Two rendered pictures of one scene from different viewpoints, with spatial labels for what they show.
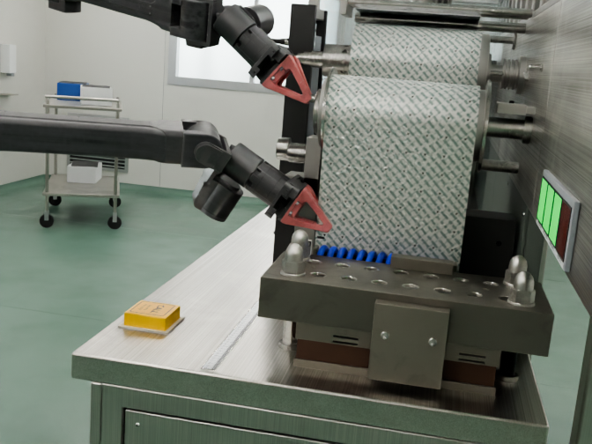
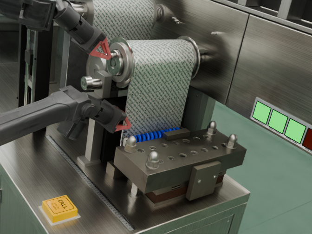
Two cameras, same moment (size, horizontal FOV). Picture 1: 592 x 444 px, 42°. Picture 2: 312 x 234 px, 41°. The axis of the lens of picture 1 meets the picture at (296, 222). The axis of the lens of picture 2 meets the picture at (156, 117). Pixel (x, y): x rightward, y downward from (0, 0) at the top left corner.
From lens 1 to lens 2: 96 cm
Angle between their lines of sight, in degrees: 50
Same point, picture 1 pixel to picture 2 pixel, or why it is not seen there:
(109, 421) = not seen: outside the picture
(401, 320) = (205, 172)
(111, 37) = not seen: outside the picture
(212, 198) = (76, 129)
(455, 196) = (182, 97)
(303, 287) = (165, 172)
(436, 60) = (136, 14)
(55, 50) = not seen: outside the picture
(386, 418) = (204, 215)
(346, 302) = (181, 172)
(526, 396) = (228, 179)
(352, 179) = (141, 100)
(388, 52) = (113, 10)
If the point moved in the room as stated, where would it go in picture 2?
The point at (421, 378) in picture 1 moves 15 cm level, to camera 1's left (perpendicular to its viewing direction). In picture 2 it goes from (208, 191) to (177, 209)
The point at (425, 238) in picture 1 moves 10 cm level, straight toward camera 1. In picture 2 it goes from (168, 119) to (188, 133)
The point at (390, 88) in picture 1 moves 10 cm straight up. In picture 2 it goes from (157, 49) to (163, 16)
